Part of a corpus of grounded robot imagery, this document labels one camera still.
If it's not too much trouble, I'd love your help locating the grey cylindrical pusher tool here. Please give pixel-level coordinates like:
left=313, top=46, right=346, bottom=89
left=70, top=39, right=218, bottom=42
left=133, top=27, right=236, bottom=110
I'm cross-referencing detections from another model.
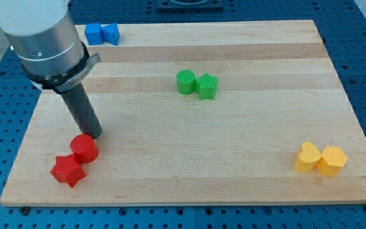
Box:
left=61, top=83, right=102, bottom=139

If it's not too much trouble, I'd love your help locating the red star block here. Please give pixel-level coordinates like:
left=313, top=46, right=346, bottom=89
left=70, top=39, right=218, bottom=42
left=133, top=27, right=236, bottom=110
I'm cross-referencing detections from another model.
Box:
left=50, top=153, right=86, bottom=188

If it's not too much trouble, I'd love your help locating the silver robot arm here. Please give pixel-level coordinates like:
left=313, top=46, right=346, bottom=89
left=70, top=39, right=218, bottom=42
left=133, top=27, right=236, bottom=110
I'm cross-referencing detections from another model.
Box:
left=0, top=0, right=102, bottom=139

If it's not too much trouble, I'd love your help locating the green star block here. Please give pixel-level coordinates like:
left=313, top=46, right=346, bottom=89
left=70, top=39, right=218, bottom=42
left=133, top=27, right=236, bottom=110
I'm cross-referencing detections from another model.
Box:
left=194, top=73, right=219, bottom=100

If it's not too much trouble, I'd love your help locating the wooden board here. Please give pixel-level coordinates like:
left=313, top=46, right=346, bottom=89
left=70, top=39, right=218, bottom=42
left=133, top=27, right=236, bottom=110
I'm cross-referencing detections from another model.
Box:
left=0, top=20, right=366, bottom=207

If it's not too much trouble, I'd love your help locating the red cylinder block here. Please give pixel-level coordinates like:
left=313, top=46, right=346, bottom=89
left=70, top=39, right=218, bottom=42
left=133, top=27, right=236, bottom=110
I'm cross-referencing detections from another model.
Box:
left=70, top=134, right=98, bottom=163

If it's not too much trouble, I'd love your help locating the blue cube block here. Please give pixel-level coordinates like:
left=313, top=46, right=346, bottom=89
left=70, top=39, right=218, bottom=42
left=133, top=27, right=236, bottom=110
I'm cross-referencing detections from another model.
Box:
left=85, top=24, right=104, bottom=45

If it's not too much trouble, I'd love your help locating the blue triangle block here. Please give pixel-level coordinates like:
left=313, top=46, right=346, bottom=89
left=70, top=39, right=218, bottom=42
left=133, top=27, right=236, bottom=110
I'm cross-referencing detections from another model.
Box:
left=101, top=23, right=120, bottom=46

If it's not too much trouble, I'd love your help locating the green cylinder block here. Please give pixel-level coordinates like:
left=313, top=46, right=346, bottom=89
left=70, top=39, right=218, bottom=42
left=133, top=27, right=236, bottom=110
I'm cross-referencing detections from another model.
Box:
left=177, top=69, right=195, bottom=95

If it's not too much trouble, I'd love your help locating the black mounting plate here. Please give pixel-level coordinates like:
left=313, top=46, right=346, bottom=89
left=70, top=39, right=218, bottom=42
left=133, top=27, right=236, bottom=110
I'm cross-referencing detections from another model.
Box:
left=154, top=0, right=224, bottom=10

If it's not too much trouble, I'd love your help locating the yellow heart block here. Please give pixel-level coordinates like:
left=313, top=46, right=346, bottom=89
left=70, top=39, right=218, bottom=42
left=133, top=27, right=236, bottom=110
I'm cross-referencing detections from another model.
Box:
left=294, top=141, right=321, bottom=172

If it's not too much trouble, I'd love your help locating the yellow hexagon block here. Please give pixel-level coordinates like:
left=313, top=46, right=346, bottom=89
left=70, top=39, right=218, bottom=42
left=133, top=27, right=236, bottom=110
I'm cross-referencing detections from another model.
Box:
left=316, top=146, right=348, bottom=177

